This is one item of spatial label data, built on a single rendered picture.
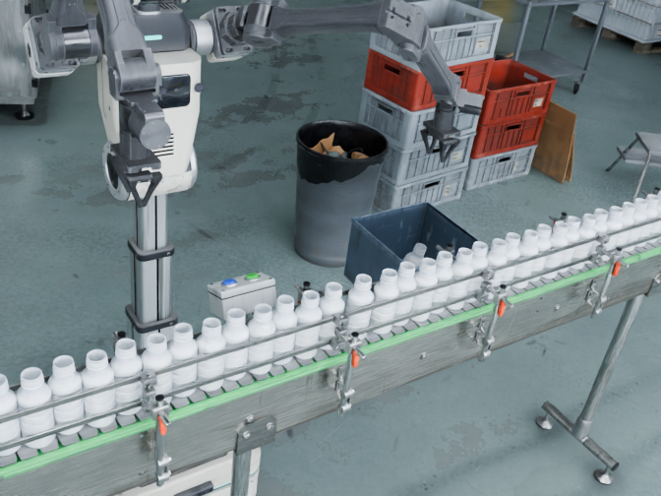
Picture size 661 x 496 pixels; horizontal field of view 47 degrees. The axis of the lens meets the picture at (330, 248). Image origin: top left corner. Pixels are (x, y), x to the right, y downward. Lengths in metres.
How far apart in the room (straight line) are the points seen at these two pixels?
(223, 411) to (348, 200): 2.10
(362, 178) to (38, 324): 1.58
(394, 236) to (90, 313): 1.53
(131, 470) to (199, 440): 0.15
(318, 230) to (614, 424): 1.60
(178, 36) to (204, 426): 0.95
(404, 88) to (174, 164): 2.24
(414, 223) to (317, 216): 1.17
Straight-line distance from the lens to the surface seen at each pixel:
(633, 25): 8.82
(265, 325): 1.61
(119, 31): 1.41
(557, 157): 5.22
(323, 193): 3.61
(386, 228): 2.51
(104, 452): 1.60
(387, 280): 1.77
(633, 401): 3.58
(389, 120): 4.19
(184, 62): 1.93
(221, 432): 1.72
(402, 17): 1.75
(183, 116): 1.97
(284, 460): 2.87
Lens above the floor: 2.14
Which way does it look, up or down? 32 degrees down
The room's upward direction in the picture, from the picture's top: 8 degrees clockwise
